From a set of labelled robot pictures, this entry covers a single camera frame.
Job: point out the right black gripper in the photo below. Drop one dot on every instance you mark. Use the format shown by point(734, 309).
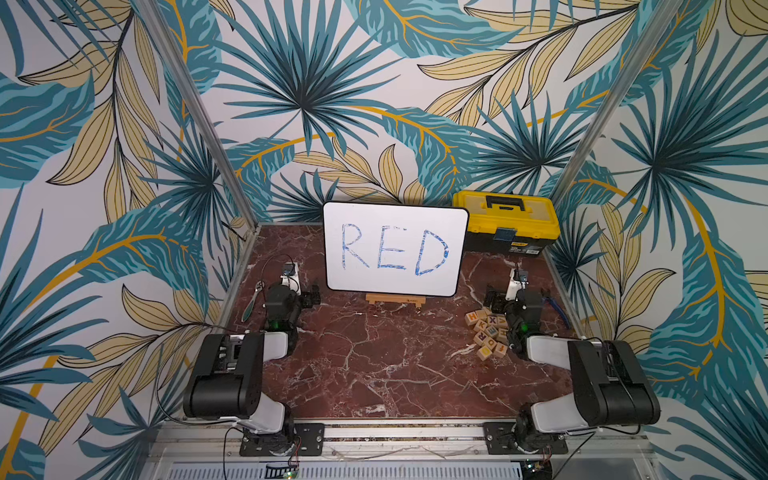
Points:
point(496, 299)

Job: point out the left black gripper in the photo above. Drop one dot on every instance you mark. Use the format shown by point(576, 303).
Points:
point(306, 294)

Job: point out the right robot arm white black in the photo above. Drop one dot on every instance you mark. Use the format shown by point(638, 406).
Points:
point(609, 387)

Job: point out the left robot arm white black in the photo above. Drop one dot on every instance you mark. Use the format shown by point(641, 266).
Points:
point(226, 383)

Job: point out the wooden letter block H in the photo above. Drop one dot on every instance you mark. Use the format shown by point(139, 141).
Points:
point(473, 317)

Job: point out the wooden letter block J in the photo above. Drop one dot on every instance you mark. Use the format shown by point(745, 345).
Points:
point(500, 350)

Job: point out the wooden letter block front left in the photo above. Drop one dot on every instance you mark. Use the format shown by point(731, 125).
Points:
point(484, 353)

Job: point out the white dry-erase board RED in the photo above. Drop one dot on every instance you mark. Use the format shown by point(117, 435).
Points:
point(394, 249)

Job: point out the wooden board easel stand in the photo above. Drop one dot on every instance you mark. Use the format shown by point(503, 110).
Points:
point(416, 300)

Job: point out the yellow black toolbox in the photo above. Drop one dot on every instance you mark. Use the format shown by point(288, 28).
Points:
point(508, 224)

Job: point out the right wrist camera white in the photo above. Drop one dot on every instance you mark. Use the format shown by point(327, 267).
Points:
point(518, 282)

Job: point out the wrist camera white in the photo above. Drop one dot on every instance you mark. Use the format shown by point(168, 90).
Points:
point(290, 278)
point(518, 282)

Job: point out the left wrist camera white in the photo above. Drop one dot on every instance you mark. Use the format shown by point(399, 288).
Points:
point(290, 278)

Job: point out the teal handled ratchet wrench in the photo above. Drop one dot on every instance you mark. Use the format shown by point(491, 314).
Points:
point(248, 310)

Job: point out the blue handled pliers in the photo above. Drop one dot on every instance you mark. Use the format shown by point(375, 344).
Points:
point(549, 300)

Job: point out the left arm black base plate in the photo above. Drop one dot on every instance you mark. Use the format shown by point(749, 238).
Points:
point(302, 439)

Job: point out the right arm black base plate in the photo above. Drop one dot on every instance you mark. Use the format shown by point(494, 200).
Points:
point(507, 438)

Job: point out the aluminium front rail frame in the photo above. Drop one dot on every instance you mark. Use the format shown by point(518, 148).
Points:
point(377, 448)

